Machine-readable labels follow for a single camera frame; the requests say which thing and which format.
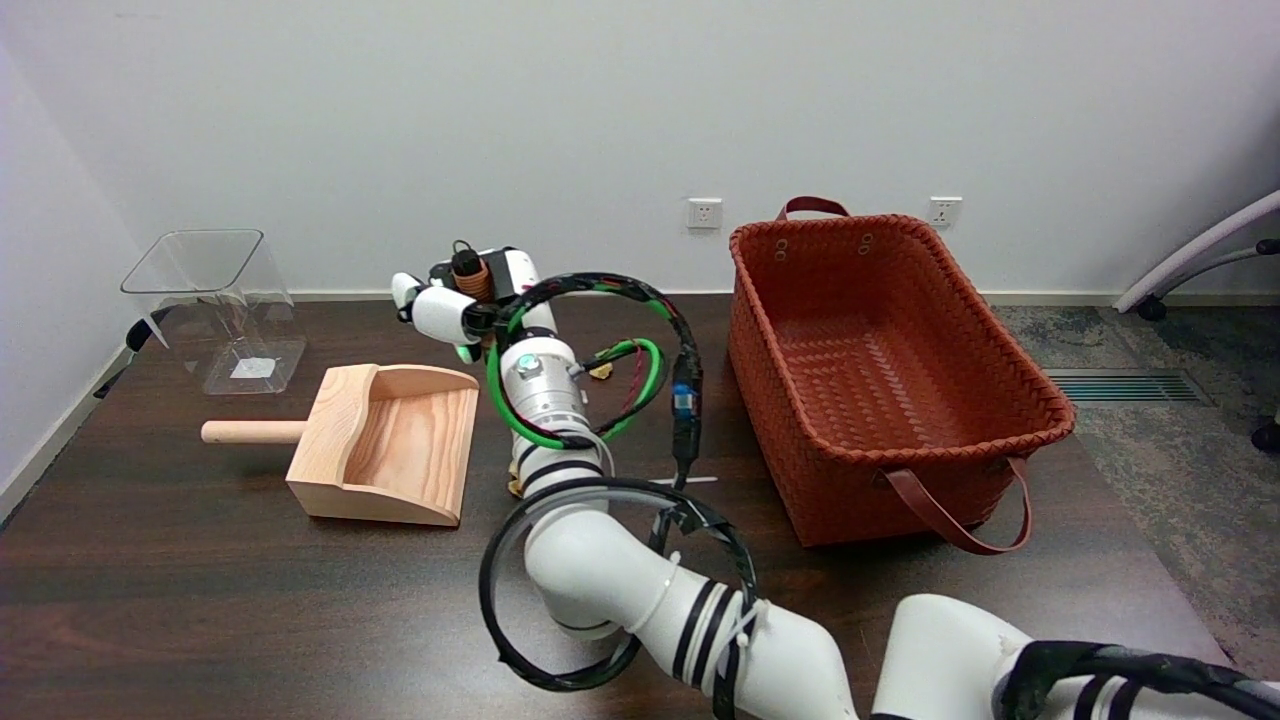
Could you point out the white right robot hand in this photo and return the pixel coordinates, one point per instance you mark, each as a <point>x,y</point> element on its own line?
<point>445,312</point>

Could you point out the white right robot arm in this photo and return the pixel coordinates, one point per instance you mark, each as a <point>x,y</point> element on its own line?
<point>600,570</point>

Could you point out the wooden dustpan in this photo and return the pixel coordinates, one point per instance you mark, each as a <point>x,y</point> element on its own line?
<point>400,440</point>

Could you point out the clear plastic container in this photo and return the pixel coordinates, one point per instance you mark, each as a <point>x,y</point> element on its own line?
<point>250,370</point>

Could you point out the white zip tie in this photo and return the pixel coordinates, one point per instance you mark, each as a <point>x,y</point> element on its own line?
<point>695,480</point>

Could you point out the black plastic part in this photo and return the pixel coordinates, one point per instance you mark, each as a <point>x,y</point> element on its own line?
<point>135,335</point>

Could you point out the red woven basket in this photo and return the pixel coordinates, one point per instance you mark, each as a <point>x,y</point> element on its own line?
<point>900,380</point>

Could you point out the metal floor vent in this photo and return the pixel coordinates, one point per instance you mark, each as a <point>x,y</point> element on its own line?
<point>1120,386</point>

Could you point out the grey office chair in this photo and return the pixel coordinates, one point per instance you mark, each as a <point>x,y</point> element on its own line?
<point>1200,235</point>

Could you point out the white wall outlet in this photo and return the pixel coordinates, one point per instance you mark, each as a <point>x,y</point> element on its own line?
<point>945,211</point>
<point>705,212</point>

